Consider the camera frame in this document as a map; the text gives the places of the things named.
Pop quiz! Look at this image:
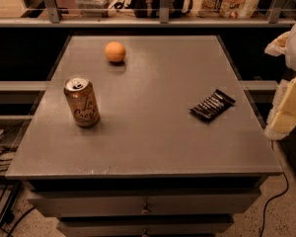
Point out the grey metal shelf rail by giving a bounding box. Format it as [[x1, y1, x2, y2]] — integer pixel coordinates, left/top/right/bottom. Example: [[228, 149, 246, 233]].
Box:
[[0, 0, 296, 28]]

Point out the orange la croix can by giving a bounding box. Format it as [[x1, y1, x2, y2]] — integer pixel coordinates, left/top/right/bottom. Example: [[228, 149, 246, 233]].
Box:
[[63, 75, 100, 127]]

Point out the black backpack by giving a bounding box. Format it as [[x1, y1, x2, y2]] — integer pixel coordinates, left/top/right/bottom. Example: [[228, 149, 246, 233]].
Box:
[[129, 0, 192, 18]]

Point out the orange ball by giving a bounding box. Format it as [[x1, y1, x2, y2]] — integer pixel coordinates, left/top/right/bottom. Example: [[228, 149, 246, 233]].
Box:
[[105, 41, 126, 62]]

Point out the grey drawer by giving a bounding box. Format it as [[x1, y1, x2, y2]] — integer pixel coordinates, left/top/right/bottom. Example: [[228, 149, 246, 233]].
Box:
[[28, 189, 260, 218], [57, 216, 234, 237]]

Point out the printed snack bag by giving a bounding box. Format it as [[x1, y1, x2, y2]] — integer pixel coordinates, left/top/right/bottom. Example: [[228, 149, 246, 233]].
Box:
[[197, 0, 259, 19]]

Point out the upper grey drawer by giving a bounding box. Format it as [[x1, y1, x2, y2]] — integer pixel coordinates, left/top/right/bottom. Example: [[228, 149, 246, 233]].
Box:
[[28, 189, 260, 218]]

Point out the black cable right floor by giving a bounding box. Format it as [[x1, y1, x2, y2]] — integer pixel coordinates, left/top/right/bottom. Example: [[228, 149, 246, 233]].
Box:
[[258, 172, 290, 237]]

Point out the grey drawer cabinet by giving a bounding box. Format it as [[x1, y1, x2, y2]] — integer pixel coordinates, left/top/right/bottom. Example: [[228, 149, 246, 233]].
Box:
[[5, 35, 284, 237]]

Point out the lower grey drawer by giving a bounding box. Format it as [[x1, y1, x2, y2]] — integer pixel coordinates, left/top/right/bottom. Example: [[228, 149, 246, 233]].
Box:
[[57, 216, 234, 237]]

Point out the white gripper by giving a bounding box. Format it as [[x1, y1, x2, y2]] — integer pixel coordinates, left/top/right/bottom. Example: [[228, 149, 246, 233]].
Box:
[[264, 23, 296, 140]]

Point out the black rxbar chocolate wrapper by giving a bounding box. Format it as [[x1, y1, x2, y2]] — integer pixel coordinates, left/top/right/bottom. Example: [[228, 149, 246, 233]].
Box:
[[189, 89, 236, 123]]

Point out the black cables left floor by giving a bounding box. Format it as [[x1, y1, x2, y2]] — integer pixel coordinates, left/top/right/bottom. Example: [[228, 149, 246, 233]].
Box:
[[0, 121, 36, 237]]

